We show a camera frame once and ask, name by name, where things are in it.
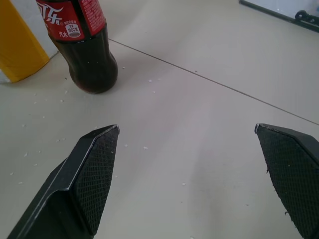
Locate cola bottle with red label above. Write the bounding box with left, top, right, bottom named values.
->
left=35, top=0, right=119, bottom=95

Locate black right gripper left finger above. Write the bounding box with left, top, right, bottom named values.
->
left=6, top=124, right=120, bottom=239

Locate black wheeled frame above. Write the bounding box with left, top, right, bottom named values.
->
left=238, top=0, right=319, bottom=32

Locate yellow and white box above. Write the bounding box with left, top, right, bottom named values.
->
left=0, top=0, right=60, bottom=83

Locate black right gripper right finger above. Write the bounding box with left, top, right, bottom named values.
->
left=254, top=123, right=319, bottom=239

